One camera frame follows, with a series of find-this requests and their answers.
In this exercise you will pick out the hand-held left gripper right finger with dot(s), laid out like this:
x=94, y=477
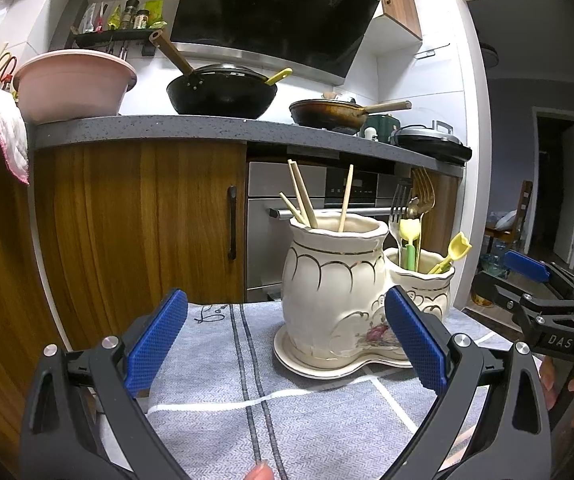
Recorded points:
x=414, y=345

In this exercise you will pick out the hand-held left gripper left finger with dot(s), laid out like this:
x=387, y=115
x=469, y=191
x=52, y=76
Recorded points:
x=159, y=345

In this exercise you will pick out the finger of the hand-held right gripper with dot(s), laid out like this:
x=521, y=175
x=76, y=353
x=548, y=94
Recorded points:
x=527, y=265
x=497, y=287

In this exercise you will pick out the cream ceramic utensil holder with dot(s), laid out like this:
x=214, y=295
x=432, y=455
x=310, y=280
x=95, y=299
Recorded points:
x=327, y=285

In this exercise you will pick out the silver fork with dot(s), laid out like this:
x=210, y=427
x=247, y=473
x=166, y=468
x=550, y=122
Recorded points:
x=396, y=220

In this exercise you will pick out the gold fork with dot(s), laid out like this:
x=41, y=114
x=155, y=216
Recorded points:
x=424, y=190

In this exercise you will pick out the wooden chopstick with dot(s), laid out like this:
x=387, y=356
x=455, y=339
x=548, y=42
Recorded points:
x=347, y=195
x=307, y=195
x=298, y=192
x=289, y=205

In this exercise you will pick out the person's right hand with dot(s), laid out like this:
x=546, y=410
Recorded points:
x=547, y=380

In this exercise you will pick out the person's left hand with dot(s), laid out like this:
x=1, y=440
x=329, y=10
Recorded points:
x=261, y=474

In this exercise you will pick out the wooden chair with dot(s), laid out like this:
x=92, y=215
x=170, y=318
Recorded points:
x=524, y=200

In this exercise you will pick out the narrow wooden cabinet door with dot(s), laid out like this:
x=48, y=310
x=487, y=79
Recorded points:
x=447, y=200

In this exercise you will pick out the grey striped cloth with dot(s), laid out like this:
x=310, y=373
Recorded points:
x=317, y=410

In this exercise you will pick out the stainless steel oven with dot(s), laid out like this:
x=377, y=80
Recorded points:
x=262, y=240

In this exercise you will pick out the black electric griddle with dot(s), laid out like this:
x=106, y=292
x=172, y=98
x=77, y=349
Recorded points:
x=432, y=147

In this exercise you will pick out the green kitchen appliance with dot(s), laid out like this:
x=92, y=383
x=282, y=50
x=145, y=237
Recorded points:
x=382, y=122

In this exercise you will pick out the dark ceiling lamp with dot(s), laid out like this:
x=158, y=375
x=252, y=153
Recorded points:
x=489, y=55

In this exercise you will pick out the grey kitchen countertop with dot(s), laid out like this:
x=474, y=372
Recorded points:
x=142, y=127

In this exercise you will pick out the brown frying pan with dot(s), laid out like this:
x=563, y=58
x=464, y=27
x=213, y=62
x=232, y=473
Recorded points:
x=327, y=112

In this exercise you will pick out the white towel with pink edge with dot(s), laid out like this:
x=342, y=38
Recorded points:
x=9, y=130

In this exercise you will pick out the pink plastic basin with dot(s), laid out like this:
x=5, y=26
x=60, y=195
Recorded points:
x=72, y=87

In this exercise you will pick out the yellow spatula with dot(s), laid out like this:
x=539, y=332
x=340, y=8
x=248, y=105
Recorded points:
x=279, y=76

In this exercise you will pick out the black spice rack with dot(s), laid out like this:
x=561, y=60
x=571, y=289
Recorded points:
x=112, y=37

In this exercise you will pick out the glass spice jar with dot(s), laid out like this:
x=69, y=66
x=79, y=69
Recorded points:
x=131, y=15
x=141, y=20

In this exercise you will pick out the green seasoning packet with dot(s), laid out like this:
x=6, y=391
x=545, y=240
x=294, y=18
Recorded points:
x=157, y=12

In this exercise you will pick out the black range hood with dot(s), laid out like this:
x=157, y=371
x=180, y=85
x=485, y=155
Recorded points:
x=267, y=5

